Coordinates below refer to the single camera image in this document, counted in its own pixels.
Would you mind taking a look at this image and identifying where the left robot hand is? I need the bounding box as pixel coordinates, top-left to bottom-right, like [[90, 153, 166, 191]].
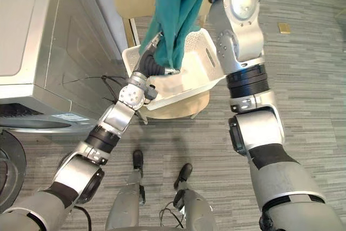
[[134, 32, 181, 78]]

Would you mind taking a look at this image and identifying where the teal garment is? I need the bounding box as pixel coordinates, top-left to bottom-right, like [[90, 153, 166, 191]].
[[138, 0, 208, 71]]

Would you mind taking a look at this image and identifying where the white plastic laundry basket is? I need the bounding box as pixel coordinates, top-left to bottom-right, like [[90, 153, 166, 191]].
[[121, 27, 227, 111]]

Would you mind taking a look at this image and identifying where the silver washing machine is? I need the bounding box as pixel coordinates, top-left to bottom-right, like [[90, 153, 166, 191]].
[[0, 0, 129, 135]]

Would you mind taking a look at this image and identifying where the white washing machine label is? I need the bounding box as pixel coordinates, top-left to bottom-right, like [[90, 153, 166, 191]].
[[51, 113, 91, 124]]

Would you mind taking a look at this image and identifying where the round washing machine door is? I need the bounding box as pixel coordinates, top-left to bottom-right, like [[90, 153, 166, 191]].
[[0, 129, 27, 210]]

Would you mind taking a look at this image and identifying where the white leaning panel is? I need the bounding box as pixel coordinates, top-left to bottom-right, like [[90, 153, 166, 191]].
[[129, 17, 141, 49]]

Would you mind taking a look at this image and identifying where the round light wooden stool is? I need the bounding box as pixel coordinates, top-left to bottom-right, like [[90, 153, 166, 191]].
[[137, 90, 211, 121]]

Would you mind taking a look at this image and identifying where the silver left robot leg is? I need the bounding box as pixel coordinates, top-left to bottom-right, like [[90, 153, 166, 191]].
[[104, 149, 147, 231]]

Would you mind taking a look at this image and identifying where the silver robot leg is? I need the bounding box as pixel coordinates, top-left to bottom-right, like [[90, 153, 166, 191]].
[[172, 162, 218, 231], [104, 149, 147, 231]]

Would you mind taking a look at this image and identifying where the silver right robot leg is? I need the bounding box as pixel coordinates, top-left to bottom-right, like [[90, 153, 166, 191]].
[[172, 162, 218, 231]]

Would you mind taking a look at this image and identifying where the thin black power cable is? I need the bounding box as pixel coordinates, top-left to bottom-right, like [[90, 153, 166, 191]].
[[61, 74, 128, 102]]

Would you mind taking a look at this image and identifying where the black robot body cable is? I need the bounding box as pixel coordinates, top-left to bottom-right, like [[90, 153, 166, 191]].
[[72, 204, 93, 231], [159, 206, 185, 229]]

